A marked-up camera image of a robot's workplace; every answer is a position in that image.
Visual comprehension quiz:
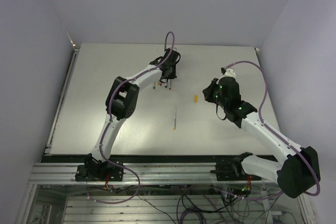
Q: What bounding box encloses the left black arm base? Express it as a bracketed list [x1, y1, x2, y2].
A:
[75, 154, 124, 182]

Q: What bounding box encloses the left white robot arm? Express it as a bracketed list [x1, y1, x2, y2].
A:
[86, 48, 181, 180]

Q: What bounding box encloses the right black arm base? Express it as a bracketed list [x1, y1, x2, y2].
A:
[210, 152, 252, 181]

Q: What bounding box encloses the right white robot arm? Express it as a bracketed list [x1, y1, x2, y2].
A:
[203, 77, 321, 198]

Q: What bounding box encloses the yellow end white pen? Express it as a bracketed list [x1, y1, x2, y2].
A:
[173, 106, 177, 130]

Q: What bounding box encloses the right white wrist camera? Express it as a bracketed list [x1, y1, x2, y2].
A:
[220, 68, 236, 79]

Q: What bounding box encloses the aluminium rail frame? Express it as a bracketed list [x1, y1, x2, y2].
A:
[17, 155, 317, 223]

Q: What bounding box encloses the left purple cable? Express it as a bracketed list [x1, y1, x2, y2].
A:
[86, 31, 176, 205]

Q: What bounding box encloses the purple cable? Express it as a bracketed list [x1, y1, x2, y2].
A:
[225, 60, 321, 200]
[86, 31, 176, 205]

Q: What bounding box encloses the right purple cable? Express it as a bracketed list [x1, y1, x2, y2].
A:
[225, 60, 321, 200]

